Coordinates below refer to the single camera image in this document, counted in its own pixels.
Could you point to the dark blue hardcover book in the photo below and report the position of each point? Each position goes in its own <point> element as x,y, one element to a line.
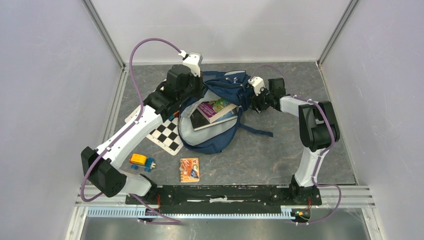
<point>199,122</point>

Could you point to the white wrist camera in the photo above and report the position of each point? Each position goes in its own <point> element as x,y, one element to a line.
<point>258,84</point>
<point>193,61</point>

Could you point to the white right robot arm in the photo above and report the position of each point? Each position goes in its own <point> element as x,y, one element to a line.
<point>318,129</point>

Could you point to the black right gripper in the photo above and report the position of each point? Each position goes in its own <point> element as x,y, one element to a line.
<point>255,100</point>

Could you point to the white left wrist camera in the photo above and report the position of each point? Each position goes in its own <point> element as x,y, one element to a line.
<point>193,61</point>

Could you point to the orange spiral notebook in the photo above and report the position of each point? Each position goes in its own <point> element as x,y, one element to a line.
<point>189,170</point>

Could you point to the black white chessboard mat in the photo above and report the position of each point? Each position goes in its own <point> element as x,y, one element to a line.
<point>165,138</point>

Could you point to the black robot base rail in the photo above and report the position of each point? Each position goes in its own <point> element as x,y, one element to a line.
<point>229,199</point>

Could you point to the orange brown toy block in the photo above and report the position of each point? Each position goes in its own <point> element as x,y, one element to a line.
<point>176,114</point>

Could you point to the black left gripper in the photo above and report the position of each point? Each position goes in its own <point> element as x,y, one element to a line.
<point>198,93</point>

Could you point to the navy blue student backpack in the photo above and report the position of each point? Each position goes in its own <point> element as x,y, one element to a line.
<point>231,86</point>

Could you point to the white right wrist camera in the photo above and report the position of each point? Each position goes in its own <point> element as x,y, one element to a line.
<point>258,84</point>

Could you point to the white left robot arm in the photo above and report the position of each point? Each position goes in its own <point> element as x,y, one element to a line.
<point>101,166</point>

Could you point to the purple green paperback book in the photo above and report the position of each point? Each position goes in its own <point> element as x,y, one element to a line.
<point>214,109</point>

